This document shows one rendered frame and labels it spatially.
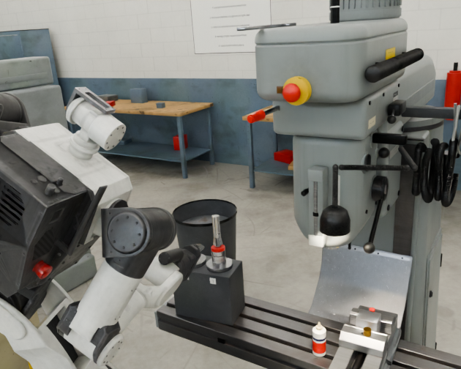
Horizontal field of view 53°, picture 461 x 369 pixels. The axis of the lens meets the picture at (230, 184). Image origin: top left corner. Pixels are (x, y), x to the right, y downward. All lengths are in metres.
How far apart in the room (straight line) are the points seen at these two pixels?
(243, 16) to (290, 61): 5.17
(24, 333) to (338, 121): 0.88
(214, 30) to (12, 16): 4.23
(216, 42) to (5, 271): 5.62
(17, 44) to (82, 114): 7.25
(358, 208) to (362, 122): 0.25
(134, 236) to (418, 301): 1.22
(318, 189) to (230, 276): 0.50
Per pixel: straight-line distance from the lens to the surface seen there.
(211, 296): 1.60
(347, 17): 1.38
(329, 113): 1.12
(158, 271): 1.24
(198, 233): 3.21
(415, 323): 1.91
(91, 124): 1.00
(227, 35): 6.33
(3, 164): 0.93
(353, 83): 1.02
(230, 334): 1.60
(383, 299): 1.76
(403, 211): 1.68
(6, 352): 2.83
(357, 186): 1.21
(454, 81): 5.29
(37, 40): 8.36
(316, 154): 1.20
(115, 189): 1.01
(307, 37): 1.02
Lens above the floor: 1.91
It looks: 19 degrees down
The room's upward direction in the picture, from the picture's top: 4 degrees counter-clockwise
